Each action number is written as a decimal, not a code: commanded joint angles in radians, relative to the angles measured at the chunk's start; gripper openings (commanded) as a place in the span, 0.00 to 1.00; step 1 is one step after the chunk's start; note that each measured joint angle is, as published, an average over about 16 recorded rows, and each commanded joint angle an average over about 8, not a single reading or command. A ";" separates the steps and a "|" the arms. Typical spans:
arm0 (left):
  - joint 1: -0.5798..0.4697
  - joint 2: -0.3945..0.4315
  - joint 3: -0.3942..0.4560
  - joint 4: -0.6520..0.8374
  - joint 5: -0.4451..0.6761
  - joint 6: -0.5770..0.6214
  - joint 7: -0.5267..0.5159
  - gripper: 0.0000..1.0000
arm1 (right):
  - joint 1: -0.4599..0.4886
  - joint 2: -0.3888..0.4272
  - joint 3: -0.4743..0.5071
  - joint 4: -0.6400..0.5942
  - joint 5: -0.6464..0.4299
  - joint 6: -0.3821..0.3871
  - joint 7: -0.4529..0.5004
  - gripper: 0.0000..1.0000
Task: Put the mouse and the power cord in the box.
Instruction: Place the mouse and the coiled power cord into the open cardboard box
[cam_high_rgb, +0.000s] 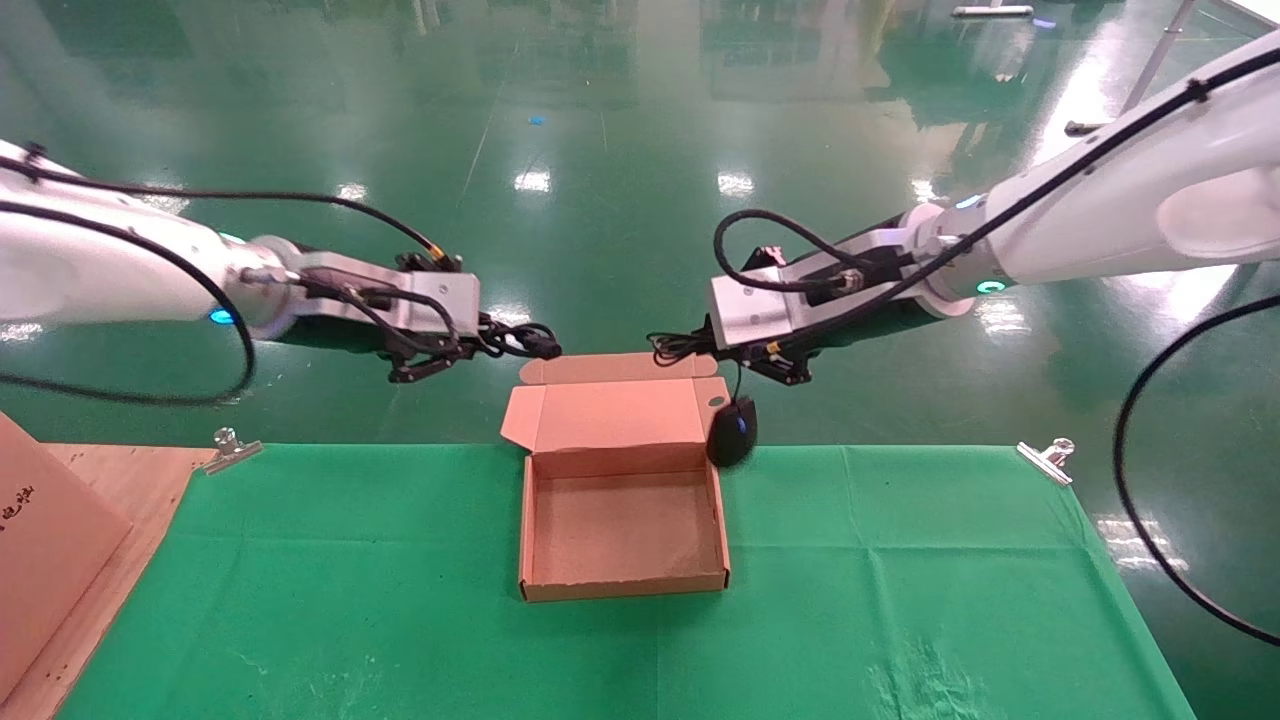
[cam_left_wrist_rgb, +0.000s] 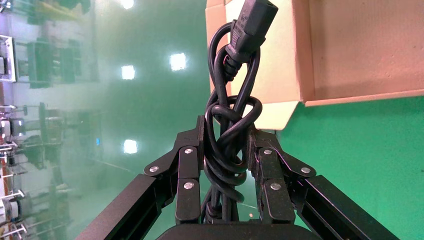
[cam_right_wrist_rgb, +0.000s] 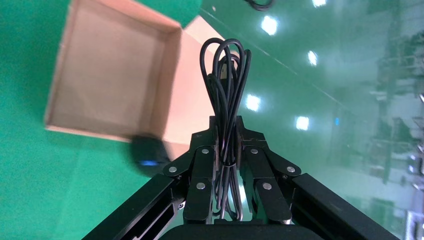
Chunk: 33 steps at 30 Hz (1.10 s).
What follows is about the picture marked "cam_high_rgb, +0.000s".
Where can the short white table foot bar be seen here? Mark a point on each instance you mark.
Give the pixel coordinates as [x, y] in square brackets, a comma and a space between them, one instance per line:
[990, 12]

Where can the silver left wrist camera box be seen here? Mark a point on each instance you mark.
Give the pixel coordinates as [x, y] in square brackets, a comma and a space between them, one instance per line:
[440, 300]

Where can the brown carton with black print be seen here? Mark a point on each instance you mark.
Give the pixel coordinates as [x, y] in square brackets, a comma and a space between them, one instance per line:
[50, 550]

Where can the silver binder clip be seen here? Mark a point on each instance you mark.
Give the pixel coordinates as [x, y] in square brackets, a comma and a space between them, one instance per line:
[228, 458]
[1042, 462]

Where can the green table cloth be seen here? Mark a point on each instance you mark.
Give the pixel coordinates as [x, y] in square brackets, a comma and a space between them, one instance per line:
[900, 600]

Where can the white background table top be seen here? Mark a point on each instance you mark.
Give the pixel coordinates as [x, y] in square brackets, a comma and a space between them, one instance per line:
[1265, 8]

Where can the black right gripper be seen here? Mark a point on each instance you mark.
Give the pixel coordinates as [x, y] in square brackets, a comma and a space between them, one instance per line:
[870, 305]

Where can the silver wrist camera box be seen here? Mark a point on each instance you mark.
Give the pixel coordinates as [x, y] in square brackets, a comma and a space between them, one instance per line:
[440, 300]
[750, 310]

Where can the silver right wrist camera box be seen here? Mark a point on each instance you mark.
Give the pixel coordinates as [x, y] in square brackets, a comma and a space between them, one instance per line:
[750, 310]

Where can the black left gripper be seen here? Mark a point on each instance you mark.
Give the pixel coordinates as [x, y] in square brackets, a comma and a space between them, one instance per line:
[350, 335]

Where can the white table leg with foot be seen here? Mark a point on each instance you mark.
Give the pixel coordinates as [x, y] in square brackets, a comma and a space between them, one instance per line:
[1160, 55]

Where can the open brown cardboard box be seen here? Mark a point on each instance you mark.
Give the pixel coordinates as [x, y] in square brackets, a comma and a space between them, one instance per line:
[620, 530]

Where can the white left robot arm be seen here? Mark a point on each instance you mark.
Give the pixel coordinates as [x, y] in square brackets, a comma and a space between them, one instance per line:
[100, 270]

